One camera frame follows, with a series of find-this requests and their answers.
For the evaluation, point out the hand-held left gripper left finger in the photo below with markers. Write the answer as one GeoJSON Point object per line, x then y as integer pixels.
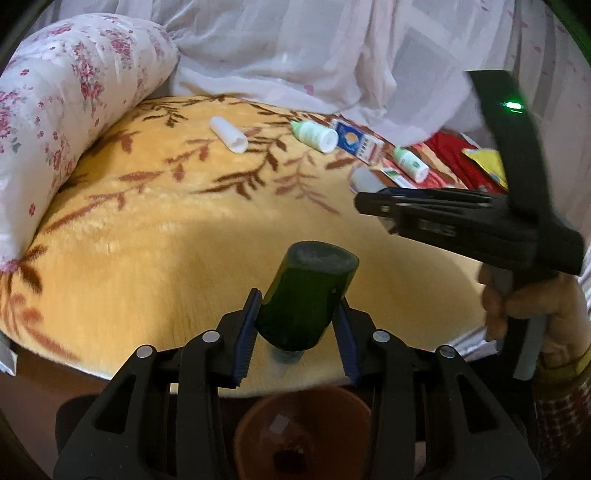
{"type": "Point", "coordinates": [244, 339]}

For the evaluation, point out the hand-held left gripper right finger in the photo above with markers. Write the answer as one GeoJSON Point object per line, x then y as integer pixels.
{"type": "Point", "coordinates": [347, 344]}

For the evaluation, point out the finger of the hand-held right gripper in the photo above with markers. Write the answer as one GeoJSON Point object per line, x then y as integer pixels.
{"type": "Point", "coordinates": [415, 203]}

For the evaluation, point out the dark green glass bottle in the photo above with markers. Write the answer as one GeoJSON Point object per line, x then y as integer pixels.
{"type": "Point", "coordinates": [304, 297]}

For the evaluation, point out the brown plastic bin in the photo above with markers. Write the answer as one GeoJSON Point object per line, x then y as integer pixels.
{"type": "Point", "coordinates": [302, 434]}

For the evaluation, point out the person's right forearm plaid sleeve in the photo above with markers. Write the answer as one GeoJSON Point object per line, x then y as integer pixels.
{"type": "Point", "coordinates": [565, 410]}

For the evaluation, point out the person's right hand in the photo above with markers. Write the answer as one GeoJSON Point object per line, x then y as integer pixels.
{"type": "Point", "coordinates": [561, 318]}

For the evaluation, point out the white green flat box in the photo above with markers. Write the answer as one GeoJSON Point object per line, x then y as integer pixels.
{"type": "Point", "coordinates": [400, 177]}

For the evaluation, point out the small white green bottle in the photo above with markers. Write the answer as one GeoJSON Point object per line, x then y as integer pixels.
{"type": "Point", "coordinates": [411, 164]}

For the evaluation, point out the grey flat packet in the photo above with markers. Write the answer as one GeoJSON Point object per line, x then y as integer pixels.
{"type": "Point", "coordinates": [365, 180]}

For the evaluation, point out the red cloth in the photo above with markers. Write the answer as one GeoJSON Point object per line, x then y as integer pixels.
{"type": "Point", "coordinates": [445, 157]}

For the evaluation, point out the yellow snack packet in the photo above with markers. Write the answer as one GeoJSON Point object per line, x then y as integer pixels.
{"type": "Point", "coordinates": [489, 167]}

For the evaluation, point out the blue white carton box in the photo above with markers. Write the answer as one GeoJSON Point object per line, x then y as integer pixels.
{"type": "Point", "coordinates": [358, 143]}

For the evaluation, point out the large white green bottle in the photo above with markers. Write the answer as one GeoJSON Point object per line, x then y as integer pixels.
{"type": "Point", "coordinates": [315, 135]}

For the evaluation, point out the yellow leaf-patterned blanket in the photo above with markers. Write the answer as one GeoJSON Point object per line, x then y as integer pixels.
{"type": "Point", "coordinates": [175, 221]}

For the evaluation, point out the yellow wristband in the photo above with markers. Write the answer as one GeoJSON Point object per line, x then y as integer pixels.
{"type": "Point", "coordinates": [570, 359]}

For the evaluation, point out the white sheer curtain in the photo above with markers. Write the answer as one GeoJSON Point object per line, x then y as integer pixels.
{"type": "Point", "coordinates": [323, 50]}

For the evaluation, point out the white plastic tube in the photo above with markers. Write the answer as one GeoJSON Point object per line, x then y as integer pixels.
{"type": "Point", "coordinates": [229, 134]}

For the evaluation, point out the floral pink white pillow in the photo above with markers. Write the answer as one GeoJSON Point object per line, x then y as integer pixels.
{"type": "Point", "coordinates": [60, 110]}

